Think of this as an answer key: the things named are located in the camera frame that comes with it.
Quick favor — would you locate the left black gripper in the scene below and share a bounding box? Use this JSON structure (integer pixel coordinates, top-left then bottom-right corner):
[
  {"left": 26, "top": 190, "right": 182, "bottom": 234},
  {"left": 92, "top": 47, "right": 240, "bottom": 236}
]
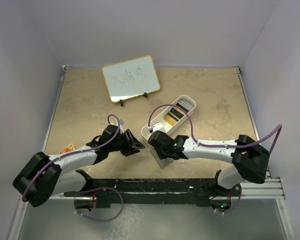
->
[{"left": 108, "top": 129, "right": 144, "bottom": 156}]

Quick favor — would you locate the grey card holder wallet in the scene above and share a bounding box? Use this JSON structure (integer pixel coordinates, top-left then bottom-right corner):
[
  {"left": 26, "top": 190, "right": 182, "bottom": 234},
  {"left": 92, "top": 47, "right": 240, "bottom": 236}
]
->
[{"left": 150, "top": 148, "right": 174, "bottom": 168}]

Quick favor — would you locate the white oblong plastic tray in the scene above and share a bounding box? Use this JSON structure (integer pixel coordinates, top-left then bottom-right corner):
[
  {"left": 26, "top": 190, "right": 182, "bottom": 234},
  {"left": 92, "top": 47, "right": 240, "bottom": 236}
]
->
[{"left": 140, "top": 95, "right": 197, "bottom": 146}]

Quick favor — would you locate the gold black striped card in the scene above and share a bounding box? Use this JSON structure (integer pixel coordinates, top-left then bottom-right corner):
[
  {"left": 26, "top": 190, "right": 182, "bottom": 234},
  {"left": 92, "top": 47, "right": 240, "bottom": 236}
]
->
[{"left": 163, "top": 107, "right": 185, "bottom": 126}]

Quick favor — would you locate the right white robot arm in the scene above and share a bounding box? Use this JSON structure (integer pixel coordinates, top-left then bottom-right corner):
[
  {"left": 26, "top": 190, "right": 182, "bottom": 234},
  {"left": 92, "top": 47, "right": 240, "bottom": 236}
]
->
[{"left": 147, "top": 131, "right": 270, "bottom": 196}]

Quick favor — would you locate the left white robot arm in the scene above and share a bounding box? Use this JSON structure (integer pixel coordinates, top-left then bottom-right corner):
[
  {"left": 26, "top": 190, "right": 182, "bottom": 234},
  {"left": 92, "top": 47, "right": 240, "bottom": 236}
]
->
[{"left": 12, "top": 124, "right": 145, "bottom": 207}]

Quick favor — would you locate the orange card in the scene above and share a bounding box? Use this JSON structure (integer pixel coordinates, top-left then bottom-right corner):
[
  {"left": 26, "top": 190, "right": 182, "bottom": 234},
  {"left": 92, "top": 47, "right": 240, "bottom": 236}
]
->
[{"left": 60, "top": 143, "right": 77, "bottom": 154}]

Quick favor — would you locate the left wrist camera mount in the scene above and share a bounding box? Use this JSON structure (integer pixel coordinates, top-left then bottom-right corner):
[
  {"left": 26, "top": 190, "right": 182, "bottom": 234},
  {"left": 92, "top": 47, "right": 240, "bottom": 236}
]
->
[{"left": 108, "top": 119, "right": 125, "bottom": 134}]

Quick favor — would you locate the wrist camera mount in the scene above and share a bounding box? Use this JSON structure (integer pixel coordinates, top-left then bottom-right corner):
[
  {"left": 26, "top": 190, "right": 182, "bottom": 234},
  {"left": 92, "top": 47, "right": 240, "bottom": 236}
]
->
[
  {"left": 108, "top": 119, "right": 125, "bottom": 134},
  {"left": 147, "top": 122, "right": 166, "bottom": 134}
]

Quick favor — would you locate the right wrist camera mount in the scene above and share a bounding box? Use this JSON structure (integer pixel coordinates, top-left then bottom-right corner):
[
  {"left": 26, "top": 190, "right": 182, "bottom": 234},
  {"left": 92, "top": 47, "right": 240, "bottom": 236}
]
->
[{"left": 147, "top": 122, "right": 166, "bottom": 134}]

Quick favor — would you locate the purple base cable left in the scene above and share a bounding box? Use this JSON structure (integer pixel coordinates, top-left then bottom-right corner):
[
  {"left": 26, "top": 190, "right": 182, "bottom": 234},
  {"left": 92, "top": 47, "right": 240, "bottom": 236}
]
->
[{"left": 73, "top": 186, "right": 126, "bottom": 222}]

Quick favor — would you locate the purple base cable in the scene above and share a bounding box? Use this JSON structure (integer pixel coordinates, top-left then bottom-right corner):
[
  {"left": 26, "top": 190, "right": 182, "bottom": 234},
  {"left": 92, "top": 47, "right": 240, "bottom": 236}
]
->
[
  {"left": 73, "top": 186, "right": 126, "bottom": 222},
  {"left": 213, "top": 183, "right": 243, "bottom": 216}
]

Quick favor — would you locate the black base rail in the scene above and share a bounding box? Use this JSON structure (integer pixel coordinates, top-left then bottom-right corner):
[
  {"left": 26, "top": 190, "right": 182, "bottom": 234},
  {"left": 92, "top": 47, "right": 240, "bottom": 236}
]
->
[{"left": 64, "top": 178, "right": 241, "bottom": 208}]

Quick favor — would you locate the small whiteboard wooden frame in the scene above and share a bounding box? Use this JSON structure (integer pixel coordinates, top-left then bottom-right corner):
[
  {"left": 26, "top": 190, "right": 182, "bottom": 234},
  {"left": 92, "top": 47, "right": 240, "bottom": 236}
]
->
[{"left": 101, "top": 55, "right": 161, "bottom": 103}]

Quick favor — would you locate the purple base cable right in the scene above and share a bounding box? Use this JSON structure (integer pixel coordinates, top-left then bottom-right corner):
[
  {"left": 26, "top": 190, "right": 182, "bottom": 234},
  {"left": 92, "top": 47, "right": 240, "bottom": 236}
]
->
[{"left": 213, "top": 183, "right": 243, "bottom": 216}]

